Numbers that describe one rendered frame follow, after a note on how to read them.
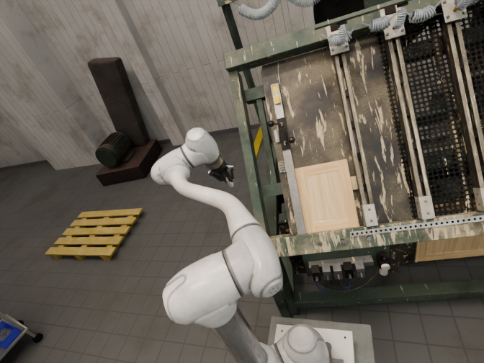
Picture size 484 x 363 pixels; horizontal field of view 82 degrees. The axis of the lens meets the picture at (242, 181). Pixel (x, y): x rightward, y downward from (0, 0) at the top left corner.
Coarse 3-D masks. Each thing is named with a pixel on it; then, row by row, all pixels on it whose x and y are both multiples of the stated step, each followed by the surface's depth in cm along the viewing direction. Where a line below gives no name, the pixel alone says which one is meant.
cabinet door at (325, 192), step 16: (304, 176) 171; (320, 176) 169; (336, 176) 167; (304, 192) 171; (320, 192) 169; (336, 192) 167; (352, 192) 164; (304, 208) 172; (320, 208) 169; (336, 208) 167; (352, 208) 164; (320, 224) 169; (336, 224) 167; (352, 224) 164
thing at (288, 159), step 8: (272, 88) 174; (272, 96) 173; (280, 96) 172; (280, 104) 172; (280, 112) 172; (288, 136) 174; (288, 152) 171; (288, 160) 171; (288, 168) 172; (288, 176) 172; (296, 184) 170; (296, 192) 170; (296, 200) 171; (296, 208) 171; (296, 216) 171; (296, 224) 171; (304, 224) 170; (304, 232) 170
